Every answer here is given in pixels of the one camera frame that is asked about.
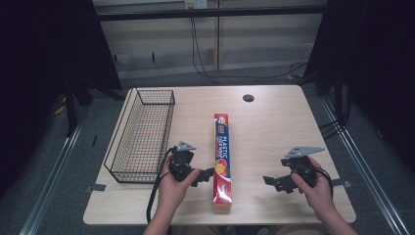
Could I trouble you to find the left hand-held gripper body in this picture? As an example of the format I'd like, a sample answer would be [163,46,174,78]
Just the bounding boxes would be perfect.
[167,140,198,183]

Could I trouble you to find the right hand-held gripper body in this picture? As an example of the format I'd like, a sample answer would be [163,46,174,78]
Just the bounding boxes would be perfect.
[281,145,326,189]

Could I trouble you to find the long plastic wrap box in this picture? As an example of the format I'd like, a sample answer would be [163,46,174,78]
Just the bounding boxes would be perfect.
[212,113,233,212]

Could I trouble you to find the black wire basket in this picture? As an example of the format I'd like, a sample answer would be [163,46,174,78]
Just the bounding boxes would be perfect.
[104,87,176,184]

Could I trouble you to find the person's left hand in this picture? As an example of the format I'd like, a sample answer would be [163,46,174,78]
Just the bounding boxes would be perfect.
[157,153,201,213]

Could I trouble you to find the person's right hand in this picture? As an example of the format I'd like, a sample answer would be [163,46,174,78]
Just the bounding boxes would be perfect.
[290,156,334,213]

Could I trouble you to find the grey tape piece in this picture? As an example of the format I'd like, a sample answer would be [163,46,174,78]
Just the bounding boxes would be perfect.
[84,183,108,193]
[332,178,353,189]

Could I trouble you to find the black stand leg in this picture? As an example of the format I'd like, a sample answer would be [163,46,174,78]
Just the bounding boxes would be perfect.
[64,81,78,137]

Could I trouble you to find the black curtain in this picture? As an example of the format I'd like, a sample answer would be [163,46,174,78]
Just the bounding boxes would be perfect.
[301,0,415,172]
[0,0,124,199]

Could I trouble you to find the black horizontal bar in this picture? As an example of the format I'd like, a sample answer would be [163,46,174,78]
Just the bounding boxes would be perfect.
[96,5,328,22]

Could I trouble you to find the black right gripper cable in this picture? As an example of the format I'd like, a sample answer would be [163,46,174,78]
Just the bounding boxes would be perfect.
[313,166,335,199]

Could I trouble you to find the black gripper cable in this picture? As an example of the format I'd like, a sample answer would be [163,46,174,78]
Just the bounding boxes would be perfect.
[313,166,335,199]
[145,147,177,225]

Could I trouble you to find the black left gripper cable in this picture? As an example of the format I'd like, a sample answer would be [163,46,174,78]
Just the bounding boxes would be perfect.
[145,147,177,225]

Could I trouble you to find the black floor cables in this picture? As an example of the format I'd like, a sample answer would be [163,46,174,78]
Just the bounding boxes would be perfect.
[318,119,347,141]

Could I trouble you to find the metal floor rail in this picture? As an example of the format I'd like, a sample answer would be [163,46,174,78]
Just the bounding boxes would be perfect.
[320,97,411,235]
[19,121,83,235]

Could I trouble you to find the black wall cable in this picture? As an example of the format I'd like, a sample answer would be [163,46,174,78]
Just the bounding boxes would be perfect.
[190,16,308,86]

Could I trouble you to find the white wall outlet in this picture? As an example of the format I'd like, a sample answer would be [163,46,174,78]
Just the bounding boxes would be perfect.
[183,0,209,10]

